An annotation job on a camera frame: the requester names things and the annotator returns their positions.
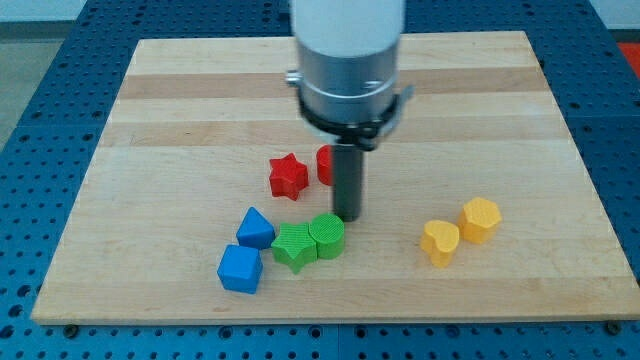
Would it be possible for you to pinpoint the green star block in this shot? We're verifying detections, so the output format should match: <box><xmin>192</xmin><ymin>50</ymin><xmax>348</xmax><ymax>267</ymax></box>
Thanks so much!
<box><xmin>271</xmin><ymin>222</ymin><xmax>318</xmax><ymax>274</ymax></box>

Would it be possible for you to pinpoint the yellow hexagon block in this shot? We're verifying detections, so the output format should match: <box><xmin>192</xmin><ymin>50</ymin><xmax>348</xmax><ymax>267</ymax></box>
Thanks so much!
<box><xmin>458</xmin><ymin>197</ymin><xmax>502</xmax><ymax>244</ymax></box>

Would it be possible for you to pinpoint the red star block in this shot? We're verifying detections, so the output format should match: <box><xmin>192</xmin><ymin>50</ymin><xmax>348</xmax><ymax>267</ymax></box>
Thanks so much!
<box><xmin>269</xmin><ymin>153</ymin><xmax>309</xmax><ymax>201</ymax></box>

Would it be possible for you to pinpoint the green cylinder block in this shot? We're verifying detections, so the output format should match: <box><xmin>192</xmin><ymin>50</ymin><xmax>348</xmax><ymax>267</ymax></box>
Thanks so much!
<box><xmin>309</xmin><ymin>213</ymin><xmax>345</xmax><ymax>259</ymax></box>

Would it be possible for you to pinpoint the blue triangle block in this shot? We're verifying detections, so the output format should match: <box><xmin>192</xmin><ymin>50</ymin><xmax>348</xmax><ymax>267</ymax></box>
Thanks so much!
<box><xmin>236</xmin><ymin>207</ymin><xmax>276</xmax><ymax>250</ymax></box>

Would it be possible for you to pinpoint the black clamp ring mount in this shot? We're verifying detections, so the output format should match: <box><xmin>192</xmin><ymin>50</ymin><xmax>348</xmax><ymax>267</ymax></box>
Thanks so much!
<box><xmin>298</xmin><ymin>86</ymin><xmax>414</xmax><ymax>151</ymax></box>

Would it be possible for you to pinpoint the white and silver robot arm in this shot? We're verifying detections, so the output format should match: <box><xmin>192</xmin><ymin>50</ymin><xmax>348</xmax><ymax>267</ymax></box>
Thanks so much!
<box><xmin>286</xmin><ymin>0</ymin><xmax>413</xmax><ymax>222</ymax></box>

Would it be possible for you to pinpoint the blue cube block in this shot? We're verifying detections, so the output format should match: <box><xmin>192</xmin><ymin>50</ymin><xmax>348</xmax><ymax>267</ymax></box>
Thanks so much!
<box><xmin>217</xmin><ymin>244</ymin><xmax>263</xmax><ymax>294</ymax></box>

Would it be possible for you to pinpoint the yellow heart block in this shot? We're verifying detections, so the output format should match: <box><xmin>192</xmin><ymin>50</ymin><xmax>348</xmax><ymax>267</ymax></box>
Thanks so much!
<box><xmin>420</xmin><ymin>220</ymin><xmax>460</xmax><ymax>268</ymax></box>

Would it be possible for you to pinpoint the wooden board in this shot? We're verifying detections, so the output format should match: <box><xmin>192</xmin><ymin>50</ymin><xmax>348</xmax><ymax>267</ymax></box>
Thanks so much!
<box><xmin>31</xmin><ymin>31</ymin><xmax>639</xmax><ymax>325</ymax></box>

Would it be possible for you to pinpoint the red rounded block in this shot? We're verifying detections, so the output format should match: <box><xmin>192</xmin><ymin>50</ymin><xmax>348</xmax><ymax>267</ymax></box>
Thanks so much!
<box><xmin>316</xmin><ymin>145</ymin><xmax>333</xmax><ymax>186</ymax></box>

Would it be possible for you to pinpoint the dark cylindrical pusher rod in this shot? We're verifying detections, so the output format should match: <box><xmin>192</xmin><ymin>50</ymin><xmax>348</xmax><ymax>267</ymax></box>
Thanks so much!
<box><xmin>331</xmin><ymin>145</ymin><xmax>364</xmax><ymax>222</ymax></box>

